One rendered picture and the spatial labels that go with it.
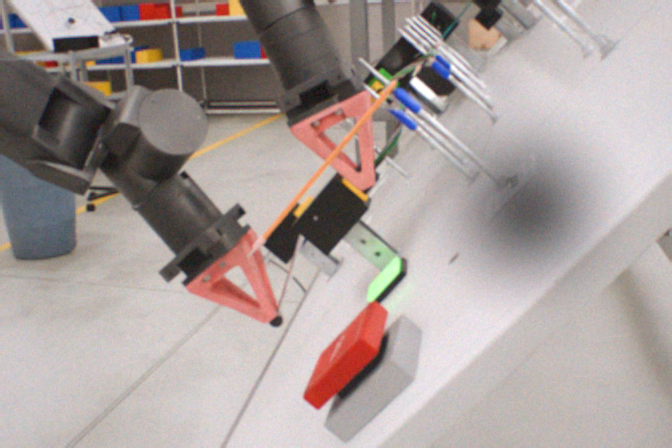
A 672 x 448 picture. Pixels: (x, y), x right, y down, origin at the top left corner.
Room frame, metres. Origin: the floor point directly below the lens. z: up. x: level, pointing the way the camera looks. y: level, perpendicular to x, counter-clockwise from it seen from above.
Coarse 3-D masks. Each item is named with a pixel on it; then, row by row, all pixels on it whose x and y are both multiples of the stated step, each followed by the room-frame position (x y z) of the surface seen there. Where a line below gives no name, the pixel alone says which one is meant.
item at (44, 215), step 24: (0, 168) 3.61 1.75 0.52; (0, 192) 3.65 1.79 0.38; (24, 192) 3.60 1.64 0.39; (48, 192) 3.65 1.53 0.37; (24, 216) 3.61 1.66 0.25; (48, 216) 3.64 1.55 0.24; (72, 216) 3.77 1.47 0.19; (24, 240) 3.62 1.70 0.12; (48, 240) 3.64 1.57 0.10; (72, 240) 3.76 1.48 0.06
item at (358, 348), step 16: (368, 304) 0.37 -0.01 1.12; (368, 320) 0.35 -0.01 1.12; (384, 320) 0.36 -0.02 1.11; (352, 336) 0.34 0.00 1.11; (368, 336) 0.33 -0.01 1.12; (336, 352) 0.35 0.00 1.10; (352, 352) 0.33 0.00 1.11; (368, 352) 0.32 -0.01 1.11; (320, 368) 0.35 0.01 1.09; (336, 368) 0.33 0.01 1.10; (352, 368) 0.33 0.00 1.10; (368, 368) 0.33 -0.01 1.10; (320, 384) 0.33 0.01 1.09; (336, 384) 0.33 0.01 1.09; (352, 384) 0.34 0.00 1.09; (304, 400) 0.33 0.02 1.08; (320, 400) 0.33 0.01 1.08
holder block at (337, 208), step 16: (336, 176) 0.60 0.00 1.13; (320, 192) 0.59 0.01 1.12; (336, 192) 0.59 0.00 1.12; (320, 208) 0.59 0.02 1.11; (336, 208) 0.59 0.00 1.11; (352, 208) 0.59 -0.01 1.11; (368, 208) 0.58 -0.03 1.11; (304, 224) 0.59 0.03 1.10; (320, 224) 0.59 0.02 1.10; (336, 224) 0.59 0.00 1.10; (352, 224) 0.58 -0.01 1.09; (320, 240) 0.59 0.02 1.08; (336, 240) 0.58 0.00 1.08
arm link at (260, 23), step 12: (240, 0) 0.62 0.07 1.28; (252, 0) 0.61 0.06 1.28; (264, 0) 0.61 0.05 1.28; (276, 0) 0.60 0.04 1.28; (288, 0) 0.61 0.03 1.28; (300, 0) 0.61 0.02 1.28; (312, 0) 0.62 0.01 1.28; (252, 12) 0.61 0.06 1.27; (264, 12) 0.61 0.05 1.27; (276, 12) 0.60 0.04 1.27; (288, 12) 0.60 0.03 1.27; (252, 24) 0.62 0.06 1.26; (264, 24) 0.61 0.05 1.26; (276, 24) 0.61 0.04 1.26
